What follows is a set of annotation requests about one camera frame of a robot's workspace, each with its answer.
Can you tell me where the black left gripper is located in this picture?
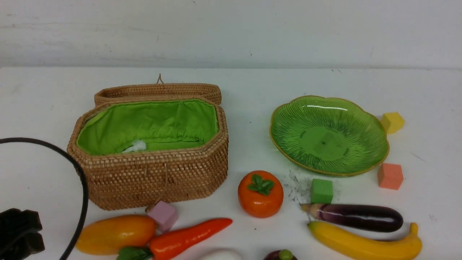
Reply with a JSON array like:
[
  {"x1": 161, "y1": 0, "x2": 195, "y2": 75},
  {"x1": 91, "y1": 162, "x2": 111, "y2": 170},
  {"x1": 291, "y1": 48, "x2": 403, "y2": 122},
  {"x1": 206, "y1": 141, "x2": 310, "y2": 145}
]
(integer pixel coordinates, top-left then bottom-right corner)
[{"x1": 0, "y1": 208, "x2": 45, "y2": 260}]

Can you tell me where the green glass leaf plate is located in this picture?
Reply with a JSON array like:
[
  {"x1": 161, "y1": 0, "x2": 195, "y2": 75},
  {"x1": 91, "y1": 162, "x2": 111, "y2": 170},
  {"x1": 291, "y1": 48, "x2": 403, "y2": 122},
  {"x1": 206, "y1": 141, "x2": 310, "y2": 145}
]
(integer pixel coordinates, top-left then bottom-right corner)
[{"x1": 269, "y1": 95, "x2": 390, "y2": 177}]

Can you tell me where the orange foam cube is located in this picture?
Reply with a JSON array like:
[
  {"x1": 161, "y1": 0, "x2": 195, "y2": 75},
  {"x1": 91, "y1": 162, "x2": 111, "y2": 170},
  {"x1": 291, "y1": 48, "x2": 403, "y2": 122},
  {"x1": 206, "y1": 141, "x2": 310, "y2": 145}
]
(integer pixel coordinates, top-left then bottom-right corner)
[{"x1": 377, "y1": 163, "x2": 404, "y2": 190}]

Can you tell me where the white radish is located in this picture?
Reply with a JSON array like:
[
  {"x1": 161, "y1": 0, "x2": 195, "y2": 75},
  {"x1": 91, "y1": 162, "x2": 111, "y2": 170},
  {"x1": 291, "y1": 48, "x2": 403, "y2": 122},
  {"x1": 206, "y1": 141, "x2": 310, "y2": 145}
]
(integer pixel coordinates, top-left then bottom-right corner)
[{"x1": 197, "y1": 249, "x2": 243, "y2": 260}]

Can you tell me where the yellow orange mango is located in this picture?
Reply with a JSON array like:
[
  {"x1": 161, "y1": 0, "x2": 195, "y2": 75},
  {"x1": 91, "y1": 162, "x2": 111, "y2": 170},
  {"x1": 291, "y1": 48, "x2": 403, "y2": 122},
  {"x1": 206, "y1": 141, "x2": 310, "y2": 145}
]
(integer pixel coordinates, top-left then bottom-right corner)
[{"x1": 75, "y1": 214, "x2": 157, "y2": 255}]

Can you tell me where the green foam cube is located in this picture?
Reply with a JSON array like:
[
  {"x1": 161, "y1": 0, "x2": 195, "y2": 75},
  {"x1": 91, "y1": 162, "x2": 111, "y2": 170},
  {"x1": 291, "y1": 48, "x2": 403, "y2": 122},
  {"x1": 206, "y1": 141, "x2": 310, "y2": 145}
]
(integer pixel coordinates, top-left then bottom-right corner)
[{"x1": 310, "y1": 179, "x2": 334, "y2": 204}]

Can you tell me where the pink foam cube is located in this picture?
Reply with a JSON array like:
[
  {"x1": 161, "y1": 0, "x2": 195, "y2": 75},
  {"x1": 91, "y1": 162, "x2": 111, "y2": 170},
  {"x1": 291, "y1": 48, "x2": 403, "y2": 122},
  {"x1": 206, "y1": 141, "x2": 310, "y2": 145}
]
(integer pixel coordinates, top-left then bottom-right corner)
[{"x1": 145, "y1": 200, "x2": 179, "y2": 233}]

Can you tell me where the yellow banana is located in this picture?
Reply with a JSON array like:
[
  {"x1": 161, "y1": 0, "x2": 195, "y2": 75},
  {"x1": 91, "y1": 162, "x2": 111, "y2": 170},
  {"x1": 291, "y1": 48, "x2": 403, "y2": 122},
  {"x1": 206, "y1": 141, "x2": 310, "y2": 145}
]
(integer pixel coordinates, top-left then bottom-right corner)
[{"x1": 307, "y1": 221, "x2": 423, "y2": 260}]

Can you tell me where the purple eggplant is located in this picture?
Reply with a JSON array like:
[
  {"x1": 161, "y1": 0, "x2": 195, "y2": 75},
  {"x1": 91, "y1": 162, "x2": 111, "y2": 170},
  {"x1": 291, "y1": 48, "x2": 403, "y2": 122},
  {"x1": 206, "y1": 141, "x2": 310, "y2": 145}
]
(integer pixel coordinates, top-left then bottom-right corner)
[{"x1": 301, "y1": 203, "x2": 404, "y2": 233}]

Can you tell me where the woven rattan basket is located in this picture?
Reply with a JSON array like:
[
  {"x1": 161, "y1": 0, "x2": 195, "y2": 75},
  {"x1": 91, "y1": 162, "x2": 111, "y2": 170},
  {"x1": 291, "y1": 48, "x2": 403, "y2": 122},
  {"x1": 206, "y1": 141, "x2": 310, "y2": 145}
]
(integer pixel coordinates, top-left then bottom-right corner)
[{"x1": 67, "y1": 95, "x2": 229, "y2": 210}]

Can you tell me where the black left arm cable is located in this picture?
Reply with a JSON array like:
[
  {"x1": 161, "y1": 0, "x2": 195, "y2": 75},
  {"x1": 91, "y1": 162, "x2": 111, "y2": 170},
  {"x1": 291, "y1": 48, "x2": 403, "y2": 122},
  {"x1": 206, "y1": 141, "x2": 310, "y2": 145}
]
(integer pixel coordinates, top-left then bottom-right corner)
[{"x1": 0, "y1": 137, "x2": 89, "y2": 260}]

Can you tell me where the dark purple mangosteen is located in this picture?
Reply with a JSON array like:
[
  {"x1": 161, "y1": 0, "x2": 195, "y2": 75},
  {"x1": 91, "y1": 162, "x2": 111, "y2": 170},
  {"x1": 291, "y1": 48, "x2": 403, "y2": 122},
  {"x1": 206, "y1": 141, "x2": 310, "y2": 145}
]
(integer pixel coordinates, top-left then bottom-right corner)
[{"x1": 263, "y1": 249, "x2": 298, "y2": 260}]

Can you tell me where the yellow foam cube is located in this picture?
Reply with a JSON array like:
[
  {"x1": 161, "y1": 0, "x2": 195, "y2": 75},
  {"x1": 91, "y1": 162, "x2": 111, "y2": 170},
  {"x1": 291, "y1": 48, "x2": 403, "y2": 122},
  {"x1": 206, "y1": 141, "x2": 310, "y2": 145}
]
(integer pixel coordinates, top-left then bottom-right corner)
[{"x1": 380, "y1": 112, "x2": 405, "y2": 135}]

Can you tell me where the woven rattan basket lid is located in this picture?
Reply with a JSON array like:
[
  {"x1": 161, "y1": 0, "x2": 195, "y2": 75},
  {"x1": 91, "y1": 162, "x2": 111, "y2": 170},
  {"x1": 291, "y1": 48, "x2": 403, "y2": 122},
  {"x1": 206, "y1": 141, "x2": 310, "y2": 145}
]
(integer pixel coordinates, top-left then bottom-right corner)
[{"x1": 94, "y1": 75, "x2": 222, "y2": 106}]

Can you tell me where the orange persimmon with green leaf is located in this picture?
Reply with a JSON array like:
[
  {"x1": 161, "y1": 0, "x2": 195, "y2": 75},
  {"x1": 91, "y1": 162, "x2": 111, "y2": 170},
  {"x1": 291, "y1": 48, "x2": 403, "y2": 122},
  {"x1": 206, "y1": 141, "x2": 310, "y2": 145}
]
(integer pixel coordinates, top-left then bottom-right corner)
[{"x1": 237, "y1": 170, "x2": 284, "y2": 218}]

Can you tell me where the orange carrot with green leaves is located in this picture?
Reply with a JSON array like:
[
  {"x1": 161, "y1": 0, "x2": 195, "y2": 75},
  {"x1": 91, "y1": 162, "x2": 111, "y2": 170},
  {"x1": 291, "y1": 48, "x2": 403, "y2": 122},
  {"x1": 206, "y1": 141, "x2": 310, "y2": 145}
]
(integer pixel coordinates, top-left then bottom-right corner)
[{"x1": 117, "y1": 218, "x2": 233, "y2": 260}]

